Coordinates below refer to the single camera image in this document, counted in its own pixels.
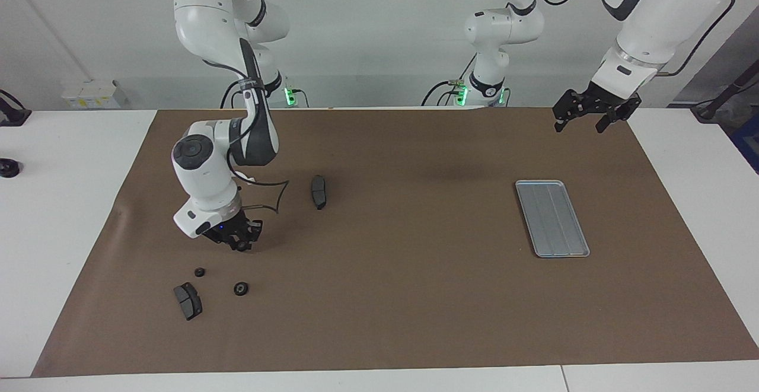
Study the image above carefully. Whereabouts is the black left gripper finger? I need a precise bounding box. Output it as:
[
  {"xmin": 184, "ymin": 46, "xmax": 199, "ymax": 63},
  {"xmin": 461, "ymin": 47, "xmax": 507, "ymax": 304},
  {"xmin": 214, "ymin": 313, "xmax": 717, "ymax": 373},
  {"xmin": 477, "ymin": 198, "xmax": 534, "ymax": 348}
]
[
  {"xmin": 595, "ymin": 110, "xmax": 623, "ymax": 134},
  {"xmin": 552, "ymin": 105, "xmax": 573, "ymax": 134}
]

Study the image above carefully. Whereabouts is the silver metal tray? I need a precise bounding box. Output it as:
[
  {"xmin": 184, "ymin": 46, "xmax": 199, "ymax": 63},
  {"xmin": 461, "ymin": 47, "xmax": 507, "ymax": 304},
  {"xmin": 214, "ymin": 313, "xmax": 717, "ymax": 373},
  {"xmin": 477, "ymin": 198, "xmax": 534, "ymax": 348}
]
[{"xmin": 515, "ymin": 180, "xmax": 591, "ymax": 259}]

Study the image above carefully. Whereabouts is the dark grey brake pad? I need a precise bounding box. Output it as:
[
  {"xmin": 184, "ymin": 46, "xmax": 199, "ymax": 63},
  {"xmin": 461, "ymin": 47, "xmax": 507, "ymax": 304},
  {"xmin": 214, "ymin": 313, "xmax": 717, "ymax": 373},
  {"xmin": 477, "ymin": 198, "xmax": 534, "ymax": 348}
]
[
  {"xmin": 311, "ymin": 175, "xmax": 328, "ymax": 211},
  {"xmin": 173, "ymin": 282, "xmax": 203, "ymax": 321}
]

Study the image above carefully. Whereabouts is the black slanted pole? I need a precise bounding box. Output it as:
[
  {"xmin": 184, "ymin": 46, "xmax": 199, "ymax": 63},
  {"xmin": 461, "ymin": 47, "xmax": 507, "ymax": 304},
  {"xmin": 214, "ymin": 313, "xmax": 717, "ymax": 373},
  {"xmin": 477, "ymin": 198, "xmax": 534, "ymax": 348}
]
[{"xmin": 691, "ymin": 78, "xmax": 759, "ymax": 123}]

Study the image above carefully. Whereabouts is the blue crate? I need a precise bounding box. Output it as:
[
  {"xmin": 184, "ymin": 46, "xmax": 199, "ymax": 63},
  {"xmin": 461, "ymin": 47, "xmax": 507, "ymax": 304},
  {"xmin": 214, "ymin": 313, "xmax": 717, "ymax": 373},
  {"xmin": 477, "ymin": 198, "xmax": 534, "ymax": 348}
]
[{"xmin": 731, "ymin": 113, "xmax": 759, "ymax": 174}]

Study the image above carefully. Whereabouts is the brown table mat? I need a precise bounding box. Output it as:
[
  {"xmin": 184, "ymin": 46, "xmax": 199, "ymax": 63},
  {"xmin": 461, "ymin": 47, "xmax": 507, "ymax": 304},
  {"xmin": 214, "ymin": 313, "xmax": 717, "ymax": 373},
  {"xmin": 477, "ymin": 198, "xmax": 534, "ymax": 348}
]
[{"xmin": 31, "ymin": 107, "xmax": 759, "ymax": 378}]

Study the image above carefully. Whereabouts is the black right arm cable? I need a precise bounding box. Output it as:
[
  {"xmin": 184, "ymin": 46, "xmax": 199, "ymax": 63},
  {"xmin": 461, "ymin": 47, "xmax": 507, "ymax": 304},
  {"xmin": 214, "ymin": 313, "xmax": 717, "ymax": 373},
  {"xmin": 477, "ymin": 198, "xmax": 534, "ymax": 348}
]
[{"xmin": 202, "ymin": 59, "xmax": 290, "ymax": 212}]

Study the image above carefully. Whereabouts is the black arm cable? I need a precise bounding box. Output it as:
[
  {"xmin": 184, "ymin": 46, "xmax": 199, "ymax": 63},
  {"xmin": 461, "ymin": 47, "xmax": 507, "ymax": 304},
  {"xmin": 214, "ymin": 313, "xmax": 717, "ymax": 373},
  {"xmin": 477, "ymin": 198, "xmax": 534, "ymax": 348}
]
[
  {"xmin": 202, "ymin": 59, "xmax": 290, "ymax": 212},
  {"xmin": 534, "ymin": 0, "xmax": 737, "ymax": 78}
]

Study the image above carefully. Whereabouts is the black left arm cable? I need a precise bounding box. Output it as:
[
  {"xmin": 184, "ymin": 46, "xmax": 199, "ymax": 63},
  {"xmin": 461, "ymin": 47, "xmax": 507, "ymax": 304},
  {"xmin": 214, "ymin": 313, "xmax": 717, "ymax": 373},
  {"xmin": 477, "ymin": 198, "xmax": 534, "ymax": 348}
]
[{"xmin": 534, "ymin": 0, "xmax": 737, "ymax": 78}]

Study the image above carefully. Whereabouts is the white wall outlet box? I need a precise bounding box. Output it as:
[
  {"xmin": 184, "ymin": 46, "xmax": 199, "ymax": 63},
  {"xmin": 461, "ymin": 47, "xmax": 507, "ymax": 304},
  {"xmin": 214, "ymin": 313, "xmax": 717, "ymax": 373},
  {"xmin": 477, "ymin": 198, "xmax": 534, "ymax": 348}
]
[{"xmin": 61, "ymin": 79, "xmax": 128, "ymax": 110}]

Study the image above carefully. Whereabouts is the black mount bracket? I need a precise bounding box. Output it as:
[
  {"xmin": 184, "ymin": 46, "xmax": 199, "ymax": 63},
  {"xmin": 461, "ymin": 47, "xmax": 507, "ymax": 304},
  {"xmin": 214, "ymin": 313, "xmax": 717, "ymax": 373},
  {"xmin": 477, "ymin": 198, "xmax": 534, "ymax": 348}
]
[{"xmin": 0, "ymin": 88, "xmax": 32, "ymax": 127}]

